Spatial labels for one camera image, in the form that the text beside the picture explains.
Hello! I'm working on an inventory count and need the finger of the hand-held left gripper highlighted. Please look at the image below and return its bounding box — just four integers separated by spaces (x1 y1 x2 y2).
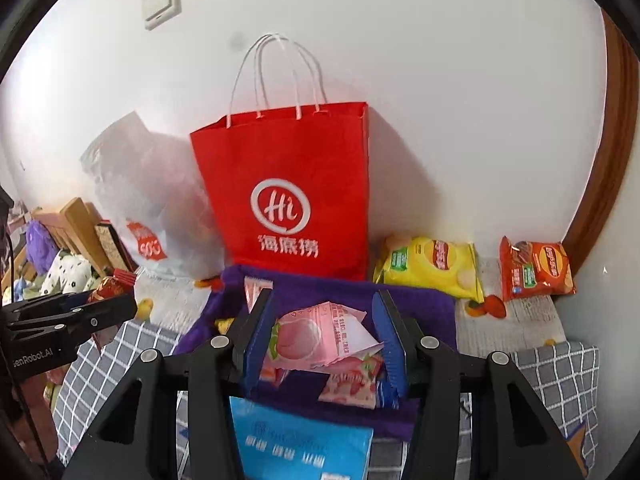
2 291 101 317
7 292 138 347

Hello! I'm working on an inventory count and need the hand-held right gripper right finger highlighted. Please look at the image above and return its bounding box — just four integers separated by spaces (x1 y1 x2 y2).
371 289 586 480

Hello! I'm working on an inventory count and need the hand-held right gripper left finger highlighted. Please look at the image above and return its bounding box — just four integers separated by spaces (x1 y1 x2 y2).
62 287 275 480

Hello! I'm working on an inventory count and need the pink peach snack packet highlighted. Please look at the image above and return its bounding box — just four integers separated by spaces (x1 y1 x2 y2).
270 301 385 371

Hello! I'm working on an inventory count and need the strawberry print snack packet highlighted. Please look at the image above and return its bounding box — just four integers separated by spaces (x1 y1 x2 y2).
317 352 386 408

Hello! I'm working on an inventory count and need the white spotted plush toy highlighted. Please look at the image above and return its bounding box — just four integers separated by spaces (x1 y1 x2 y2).
40 252 98 296

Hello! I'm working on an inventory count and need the purple towel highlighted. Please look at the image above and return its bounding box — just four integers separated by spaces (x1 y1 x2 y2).
172 264 458 443

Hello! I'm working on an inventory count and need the pink strip snack packet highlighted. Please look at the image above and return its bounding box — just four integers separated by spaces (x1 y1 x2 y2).
244 276 275 316

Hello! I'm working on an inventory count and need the purple plush toy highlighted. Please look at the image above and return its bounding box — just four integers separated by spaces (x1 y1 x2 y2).
25 220 60 271

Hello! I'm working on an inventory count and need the patterned wooden box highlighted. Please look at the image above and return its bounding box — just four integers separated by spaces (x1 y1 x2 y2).
94 220 138 276

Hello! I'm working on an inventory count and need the wooden chair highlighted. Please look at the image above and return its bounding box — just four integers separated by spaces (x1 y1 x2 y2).
30 197 116 281

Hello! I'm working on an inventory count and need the yellow chips bag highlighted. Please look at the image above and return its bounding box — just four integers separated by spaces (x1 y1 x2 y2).
372 232 486 303

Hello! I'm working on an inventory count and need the blue tissue pack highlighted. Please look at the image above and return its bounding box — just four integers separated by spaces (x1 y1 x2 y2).
229 396 375 480

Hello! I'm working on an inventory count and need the translucent plastic bag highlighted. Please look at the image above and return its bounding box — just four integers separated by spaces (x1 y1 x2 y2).
80 110 226 281

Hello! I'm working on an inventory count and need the grey checked bedsheet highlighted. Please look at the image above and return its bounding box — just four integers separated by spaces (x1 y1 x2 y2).
52 320 601 480

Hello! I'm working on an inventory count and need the orange chips bag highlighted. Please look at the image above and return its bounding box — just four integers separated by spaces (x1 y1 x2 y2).
499 236 577 302

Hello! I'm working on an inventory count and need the red paper bag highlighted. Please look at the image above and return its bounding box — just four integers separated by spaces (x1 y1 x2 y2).
190 32 372 282

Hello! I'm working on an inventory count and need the brown wooden door frame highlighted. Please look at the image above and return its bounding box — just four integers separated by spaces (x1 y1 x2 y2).
562 10 640 276

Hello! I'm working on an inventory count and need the white wall switch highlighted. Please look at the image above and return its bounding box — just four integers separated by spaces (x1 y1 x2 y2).
141 0 181 31

